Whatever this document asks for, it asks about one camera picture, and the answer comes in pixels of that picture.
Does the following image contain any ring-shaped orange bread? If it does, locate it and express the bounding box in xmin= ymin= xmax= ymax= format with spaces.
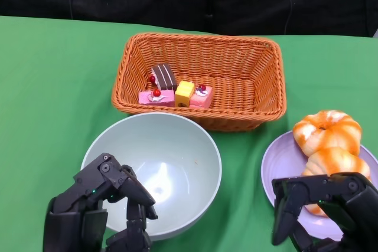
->
xmin=292 ymin=110 xmax=363 ymax=158

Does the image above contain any pale green bowl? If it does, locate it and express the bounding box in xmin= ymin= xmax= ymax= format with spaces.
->
xmin=80 ymin=112 xmax=223 ymax=241

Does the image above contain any magenta pink cake slice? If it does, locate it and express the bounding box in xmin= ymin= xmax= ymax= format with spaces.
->
xmin=138 ymin=88 xmax=175 ymax=107

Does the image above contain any oblong orange bread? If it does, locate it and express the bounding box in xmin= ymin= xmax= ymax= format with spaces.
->
xmin=301 ymin=147 xmax=372 ymax=217

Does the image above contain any green tablecloth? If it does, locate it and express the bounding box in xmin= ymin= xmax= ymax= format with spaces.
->
xmin=0 ymin=15 xmax=378 ymax=252

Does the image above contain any orange wicker basket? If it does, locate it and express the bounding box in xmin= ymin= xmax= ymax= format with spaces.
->
xmin=111 ymin=32 xmax=287 ymax=132

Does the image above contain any lavender plate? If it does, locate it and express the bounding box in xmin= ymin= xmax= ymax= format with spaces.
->
xmin=260 ymin=130 xmax=378 ymax=243

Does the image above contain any yellow cake slice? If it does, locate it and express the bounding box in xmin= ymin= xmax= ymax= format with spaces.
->
xmin=174 ymin=80 xmax=195 ymax=108

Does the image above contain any salmon pink cake slice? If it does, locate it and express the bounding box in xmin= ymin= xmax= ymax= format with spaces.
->
xmin=188 ymin=84 xmax=214 ymax=109

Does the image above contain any chocolate brown cake slice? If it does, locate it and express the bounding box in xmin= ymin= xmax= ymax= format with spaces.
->
xmin=148 ymin=63 xmax=179 ymax=91

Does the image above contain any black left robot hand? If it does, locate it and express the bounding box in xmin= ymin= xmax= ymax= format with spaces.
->
xmin=43 ymin=153 xmax=159 ymax=252

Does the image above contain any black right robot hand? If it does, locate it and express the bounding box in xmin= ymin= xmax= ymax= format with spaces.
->
xmin=271 ymin=171 xmax=378 ymax=252

